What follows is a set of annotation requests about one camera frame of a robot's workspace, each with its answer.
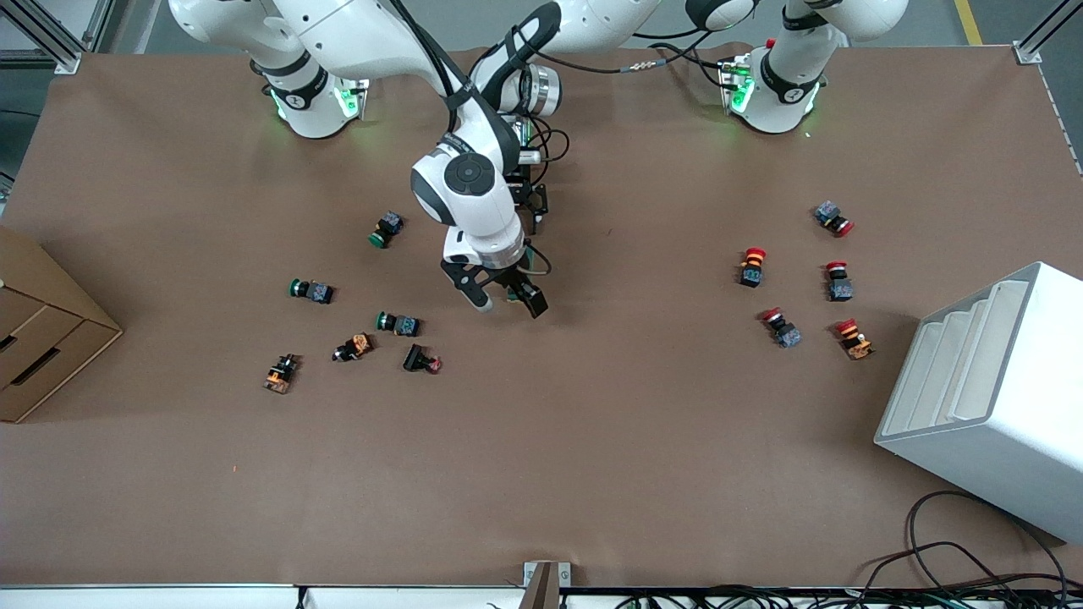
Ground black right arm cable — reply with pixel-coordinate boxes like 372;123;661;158
385;0;475;145

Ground long looped black cable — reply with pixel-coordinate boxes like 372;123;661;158
907;489;1071;591

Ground tangled black cables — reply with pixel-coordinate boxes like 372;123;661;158
618;580;1083;609

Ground red striped-collar button orange block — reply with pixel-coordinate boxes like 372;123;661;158
833;317;875;362

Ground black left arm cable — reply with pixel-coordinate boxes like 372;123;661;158
508;30;737;170

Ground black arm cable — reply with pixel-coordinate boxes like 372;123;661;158
385;0;475;145
508;30;737;170

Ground short looped black cable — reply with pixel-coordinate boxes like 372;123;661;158
861;541;1020;591

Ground cardboard drawer box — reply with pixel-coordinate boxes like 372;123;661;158
0;224;125;424

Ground white table edge rail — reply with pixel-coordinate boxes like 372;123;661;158
0;582;1083;609

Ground black orange contact switch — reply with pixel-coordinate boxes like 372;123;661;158
262;353;301;395
332;332;375;364

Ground black base cable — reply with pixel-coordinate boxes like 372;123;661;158
668;42;730;72

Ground brown table mat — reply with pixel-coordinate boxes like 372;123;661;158
0;42;1083;590

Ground aluminium frame post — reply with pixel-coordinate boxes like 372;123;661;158
0;0;115;75
1011;0;1083;67

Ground metal table edge bracket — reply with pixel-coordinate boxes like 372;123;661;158
523;561;572;609

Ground white slotted rack box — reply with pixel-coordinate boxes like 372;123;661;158
874;261;1083;545

